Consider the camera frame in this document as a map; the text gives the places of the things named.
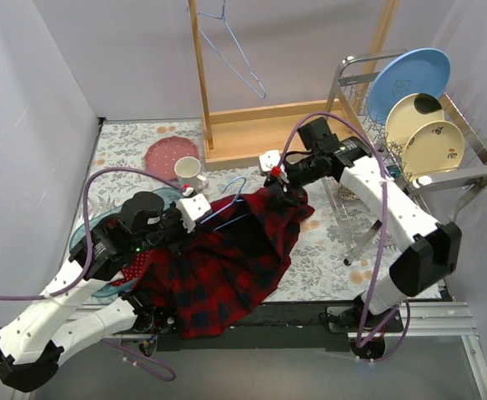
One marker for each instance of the metal dish rack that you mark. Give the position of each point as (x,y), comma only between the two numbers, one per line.
(352,92)

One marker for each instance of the white mug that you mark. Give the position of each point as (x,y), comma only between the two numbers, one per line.
(189,172)

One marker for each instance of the cream plate with flower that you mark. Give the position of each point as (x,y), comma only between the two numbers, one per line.
(436,147)

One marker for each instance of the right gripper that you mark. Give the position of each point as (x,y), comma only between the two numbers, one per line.
(285,183)

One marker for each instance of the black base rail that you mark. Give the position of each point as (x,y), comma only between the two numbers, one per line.
(272,325)

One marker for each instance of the blue plate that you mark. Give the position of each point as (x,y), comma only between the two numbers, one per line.
(424,70)

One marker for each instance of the red plaid skirt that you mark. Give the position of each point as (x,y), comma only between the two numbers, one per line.
(220,277)

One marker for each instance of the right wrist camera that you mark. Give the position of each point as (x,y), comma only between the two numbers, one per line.
(268,160)

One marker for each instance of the blue wire hanger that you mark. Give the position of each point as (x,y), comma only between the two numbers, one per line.
(235,199)
(215,30)

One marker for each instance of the pink dotted plate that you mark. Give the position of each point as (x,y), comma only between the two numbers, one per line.
(161,157)

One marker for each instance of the floral tablecloth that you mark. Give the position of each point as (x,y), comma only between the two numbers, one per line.
(317,271)

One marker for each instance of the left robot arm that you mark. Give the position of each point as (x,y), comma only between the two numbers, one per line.
(42,338)

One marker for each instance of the wooden hanger stand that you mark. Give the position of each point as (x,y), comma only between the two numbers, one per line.
(236,138)

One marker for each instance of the blue white cup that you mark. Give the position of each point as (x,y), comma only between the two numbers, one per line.
(394,171)

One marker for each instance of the red polka dot cloth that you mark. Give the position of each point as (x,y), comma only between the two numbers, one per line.
(131,272)

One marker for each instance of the patterned bowl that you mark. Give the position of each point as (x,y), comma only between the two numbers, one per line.
(346,195)

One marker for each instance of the cream plate black spot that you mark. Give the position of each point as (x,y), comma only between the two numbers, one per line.
(409,114)

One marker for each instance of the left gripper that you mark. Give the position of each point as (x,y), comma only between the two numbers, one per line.
(176,225)

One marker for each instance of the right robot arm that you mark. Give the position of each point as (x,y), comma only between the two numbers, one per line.
(429,249)

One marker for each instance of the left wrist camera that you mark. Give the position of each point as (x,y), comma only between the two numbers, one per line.
(193,210)

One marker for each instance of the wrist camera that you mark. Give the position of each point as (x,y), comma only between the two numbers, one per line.
(193,210)
(268,160)

